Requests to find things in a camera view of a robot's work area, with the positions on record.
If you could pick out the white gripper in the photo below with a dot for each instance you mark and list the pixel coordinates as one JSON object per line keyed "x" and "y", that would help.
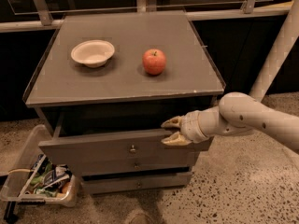
{"x": 190, "y": 127}

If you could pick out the grey top drawer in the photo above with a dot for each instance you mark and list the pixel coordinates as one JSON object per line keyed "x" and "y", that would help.
{"x": 110, "y": 137}

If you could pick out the grey drawer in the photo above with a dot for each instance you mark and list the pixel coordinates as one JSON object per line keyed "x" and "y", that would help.
{"x": 162, "y": 162}
{"x": 110, "y": 137}
{"x": 136, "y": 183}

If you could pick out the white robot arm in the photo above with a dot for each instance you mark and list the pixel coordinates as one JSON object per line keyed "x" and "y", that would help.
{"x": 236, "y": 114}

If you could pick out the grey bottom drawer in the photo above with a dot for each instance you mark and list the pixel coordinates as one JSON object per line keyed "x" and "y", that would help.
{"x": 136, "y": 183}

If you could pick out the grey drawer cabinet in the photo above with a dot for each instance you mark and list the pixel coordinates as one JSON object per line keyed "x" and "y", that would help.
{"x": 60, "y": 86}

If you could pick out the grey middle drawer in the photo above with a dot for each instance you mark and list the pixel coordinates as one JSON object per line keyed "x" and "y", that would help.
{"x": 162, "y": 162}

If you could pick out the red apple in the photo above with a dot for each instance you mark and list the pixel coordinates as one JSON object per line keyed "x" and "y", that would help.
{"x": 154, "y": 61}

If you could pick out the white paper bowl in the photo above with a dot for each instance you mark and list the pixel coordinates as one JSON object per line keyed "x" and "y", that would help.
{"x": 93, "y": 53}

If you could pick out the snack packets in bin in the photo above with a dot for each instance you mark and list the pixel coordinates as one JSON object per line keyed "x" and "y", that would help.
{"x": 48, "y": 179}

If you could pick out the white diagonal pole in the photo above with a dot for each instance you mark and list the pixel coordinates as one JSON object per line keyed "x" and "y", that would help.
{"x": 277, "y": 55}

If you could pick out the clear plastic bin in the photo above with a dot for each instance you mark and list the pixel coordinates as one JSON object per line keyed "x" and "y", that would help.
{"x": 18, "y": 176}

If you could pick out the metal railing with glass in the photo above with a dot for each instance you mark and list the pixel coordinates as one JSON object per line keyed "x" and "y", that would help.
{"x": 149, "y": 6}

